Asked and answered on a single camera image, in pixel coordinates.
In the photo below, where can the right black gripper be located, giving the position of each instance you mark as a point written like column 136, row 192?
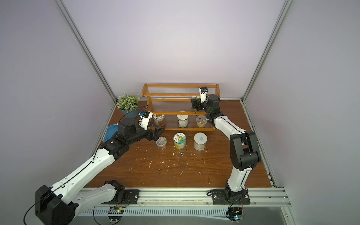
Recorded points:
column 195, row 102

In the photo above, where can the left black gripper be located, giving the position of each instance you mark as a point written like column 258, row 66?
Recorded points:
column 154, row 136

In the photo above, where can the tomato lid seed jar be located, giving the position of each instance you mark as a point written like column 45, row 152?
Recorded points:
column 159, row 120

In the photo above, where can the small clear cup dark contents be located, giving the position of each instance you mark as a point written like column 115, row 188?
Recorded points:
column 161, row 142

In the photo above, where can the sunflower lid seed jar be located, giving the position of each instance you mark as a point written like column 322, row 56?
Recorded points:
column 179, row 141

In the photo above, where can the white lid seed jar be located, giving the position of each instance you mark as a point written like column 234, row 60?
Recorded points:
column 200, row 140

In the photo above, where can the green tree lid seed jar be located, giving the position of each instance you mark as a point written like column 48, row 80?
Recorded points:
column 194, row 102

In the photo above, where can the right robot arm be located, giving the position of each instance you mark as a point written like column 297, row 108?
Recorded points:
column 244, row 148

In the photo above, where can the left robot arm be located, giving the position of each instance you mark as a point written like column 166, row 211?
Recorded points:
column 60, row 203

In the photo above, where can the white label jar bottom shelf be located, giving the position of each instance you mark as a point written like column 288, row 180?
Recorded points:
column 182, row 120

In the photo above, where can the orange wooden three-tier shelf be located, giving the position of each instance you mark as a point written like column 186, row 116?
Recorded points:
column 174, row 99

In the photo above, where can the small yellow clear-lid cup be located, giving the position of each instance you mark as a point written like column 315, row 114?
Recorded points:
column 201, row 121

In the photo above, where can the potted green plant blue pot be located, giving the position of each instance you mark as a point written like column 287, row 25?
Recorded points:
column 128, row 104

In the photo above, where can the blue dustpan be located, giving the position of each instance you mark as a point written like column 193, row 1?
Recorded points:
column 110, row 131

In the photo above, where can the left controller board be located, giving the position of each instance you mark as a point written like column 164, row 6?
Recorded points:
column 115, row 214

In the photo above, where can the controller board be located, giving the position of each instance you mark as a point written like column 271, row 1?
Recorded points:
column 115, row 214
column 235, row 214

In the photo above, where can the right controller board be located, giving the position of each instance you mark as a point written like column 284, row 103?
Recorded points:
column 235, row 214

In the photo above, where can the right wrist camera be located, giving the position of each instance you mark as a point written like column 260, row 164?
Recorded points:
column 203, row 93

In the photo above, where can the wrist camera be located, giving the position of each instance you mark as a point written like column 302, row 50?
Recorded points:
column 145, row 118
column 203, row 93

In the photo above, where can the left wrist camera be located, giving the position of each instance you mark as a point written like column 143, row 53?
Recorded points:
column 145, row 118

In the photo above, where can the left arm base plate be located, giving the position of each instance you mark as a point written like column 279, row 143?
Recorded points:
column 127, row 196

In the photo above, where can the aluminium front rail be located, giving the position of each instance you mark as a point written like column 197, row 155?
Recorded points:
column 194, row 202

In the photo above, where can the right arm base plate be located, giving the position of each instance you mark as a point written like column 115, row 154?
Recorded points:
column 226, row 196

